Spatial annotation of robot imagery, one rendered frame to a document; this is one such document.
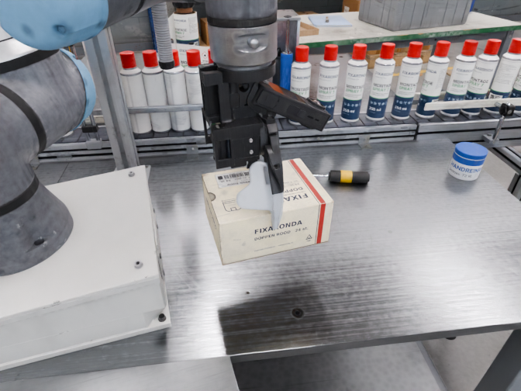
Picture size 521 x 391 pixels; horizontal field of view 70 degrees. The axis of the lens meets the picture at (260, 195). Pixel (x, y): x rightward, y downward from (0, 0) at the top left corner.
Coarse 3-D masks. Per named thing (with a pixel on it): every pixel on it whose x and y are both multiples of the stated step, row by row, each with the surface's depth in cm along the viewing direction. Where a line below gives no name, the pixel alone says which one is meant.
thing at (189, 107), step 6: (132, 108) 93; (138, 108) 93; (144, 108) 93; (150, 108) 93; (156, 108) 93; (162, 108) 94; (168, 108) 94; (174, 108) 94; (180, 108) 94; (186, 108) 94; (192, 108) 95; (198, 108) 95; (96, 114) 92
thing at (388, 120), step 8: (280, 120) 106; (336, 120) 106; (360, 120) 106; (368, 120) 106; (384, 120) 106; (392, 120) 106; (400, 120) 106; (408, 120) 106; (80, 128) 102; (104, 128) 102; (280, 128) 102; (288, 128) 102; (296, 128) 103; (304, 128) 102; (328, 128) 103; (72, 136) 98; (80, 136) 99; (104, 136) 98; (136, 136) 98; (144, 136) 98; (152, 136) 98; (160, 136) 98; (168, 136) 99; (176, 136) 99; (184, 136) 99; (192, 136) 99
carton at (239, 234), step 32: (288, 160) 60; (224, 192) 53; (288, 192) 53; (320, 192) 53; (224, 224) 47; (256, 224) 49; (288, 224) 51; (320, 224) 53; (224, 256) 51; (256, 256) 53
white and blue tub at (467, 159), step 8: (464, 144) 90; (472, 144) 90; (456, 152) 89; (464, 152) 87; (472, 152) 87; (480, 152) 87; (456, 160) 90; (464, 160) 88; (472, 160) 87; (480, 160) 87; (448, 168) 93; (456, 168) 90; (464, 168) 89; (472, 168) 88; (480, 168) 89; (456, 176) 91; (464, 176) 90; (472, 176) 89
